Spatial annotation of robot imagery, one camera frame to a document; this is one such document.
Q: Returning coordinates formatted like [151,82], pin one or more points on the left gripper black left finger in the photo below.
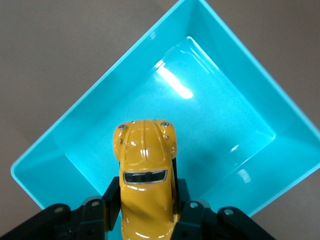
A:
[95,220]

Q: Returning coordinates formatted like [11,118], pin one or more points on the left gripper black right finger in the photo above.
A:
[197,220]

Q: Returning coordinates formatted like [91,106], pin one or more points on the yellow beetle toy car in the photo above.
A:
[145,195]

